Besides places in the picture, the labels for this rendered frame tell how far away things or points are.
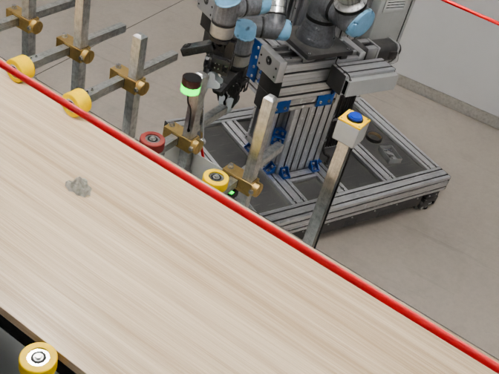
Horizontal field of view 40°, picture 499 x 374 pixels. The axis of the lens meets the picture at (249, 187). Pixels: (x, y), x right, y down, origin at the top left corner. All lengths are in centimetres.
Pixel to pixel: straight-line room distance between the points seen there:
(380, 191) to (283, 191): 51
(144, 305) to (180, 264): 17
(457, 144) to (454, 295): 138
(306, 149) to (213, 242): 151
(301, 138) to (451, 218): 106
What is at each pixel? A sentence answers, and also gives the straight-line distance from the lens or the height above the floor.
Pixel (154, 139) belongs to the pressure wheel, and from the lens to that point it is 216.
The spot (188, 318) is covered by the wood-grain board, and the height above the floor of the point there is 90.
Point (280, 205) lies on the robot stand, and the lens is 313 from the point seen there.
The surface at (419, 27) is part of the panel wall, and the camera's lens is 473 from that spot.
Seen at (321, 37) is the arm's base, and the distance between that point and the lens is 262.
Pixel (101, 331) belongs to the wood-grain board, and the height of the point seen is 90.
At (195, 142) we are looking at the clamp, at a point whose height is 87.
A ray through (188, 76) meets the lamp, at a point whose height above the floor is 111.
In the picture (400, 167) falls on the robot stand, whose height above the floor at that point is 21.
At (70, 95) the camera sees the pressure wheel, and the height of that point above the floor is 98.
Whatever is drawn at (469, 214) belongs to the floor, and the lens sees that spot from 394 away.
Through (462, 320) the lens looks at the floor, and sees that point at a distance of 331.
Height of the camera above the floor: 217
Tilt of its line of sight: 38 degrees down
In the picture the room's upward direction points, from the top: 15 degrees clockwise
